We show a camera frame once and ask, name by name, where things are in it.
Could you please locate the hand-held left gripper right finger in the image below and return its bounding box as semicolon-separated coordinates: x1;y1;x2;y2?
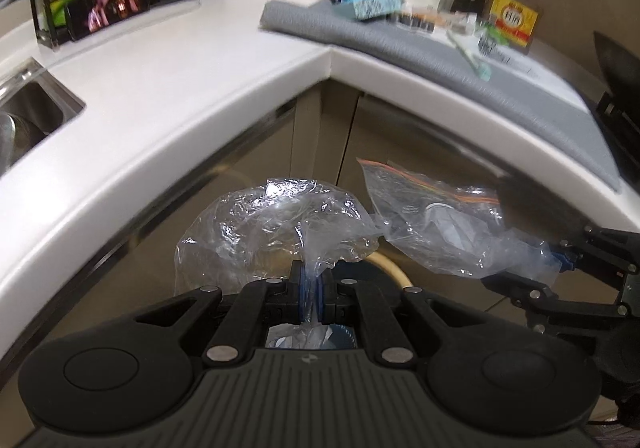
317;268;483;366

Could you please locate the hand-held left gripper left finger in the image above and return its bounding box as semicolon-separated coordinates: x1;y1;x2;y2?
132;260;308;369

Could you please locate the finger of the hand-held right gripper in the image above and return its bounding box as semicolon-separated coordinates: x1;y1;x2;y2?
480;272;632;325
550;225;640;279

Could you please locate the clear plastic bag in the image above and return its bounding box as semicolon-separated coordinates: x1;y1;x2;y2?
174;177;383;350

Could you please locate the orange-striped zip bag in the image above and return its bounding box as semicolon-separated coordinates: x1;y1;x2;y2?
356;158;556;281

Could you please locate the clear printed wrapper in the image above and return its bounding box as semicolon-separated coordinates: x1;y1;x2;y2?
392;8;481;36

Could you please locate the black stove top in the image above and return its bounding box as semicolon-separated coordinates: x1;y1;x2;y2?
592;93;640;184

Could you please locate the black wok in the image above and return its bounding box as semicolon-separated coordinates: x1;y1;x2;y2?
592;30;640;99

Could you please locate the green toothbrush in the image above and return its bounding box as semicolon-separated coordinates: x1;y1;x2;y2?
446;30;494;81

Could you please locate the green snack wrapper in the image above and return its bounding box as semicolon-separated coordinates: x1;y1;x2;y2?
475;20;507;48

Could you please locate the amber cooking wine jug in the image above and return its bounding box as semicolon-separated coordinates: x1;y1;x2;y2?
484;0;545;56

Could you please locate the grey mat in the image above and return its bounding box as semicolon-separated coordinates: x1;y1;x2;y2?
260;0;623;194

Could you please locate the steel sink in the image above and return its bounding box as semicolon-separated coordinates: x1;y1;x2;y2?
0;57;86;179

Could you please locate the black phone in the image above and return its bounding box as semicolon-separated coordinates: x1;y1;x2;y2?
64;0;151;41

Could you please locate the beige hose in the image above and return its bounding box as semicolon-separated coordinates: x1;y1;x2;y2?
367;254;413;290

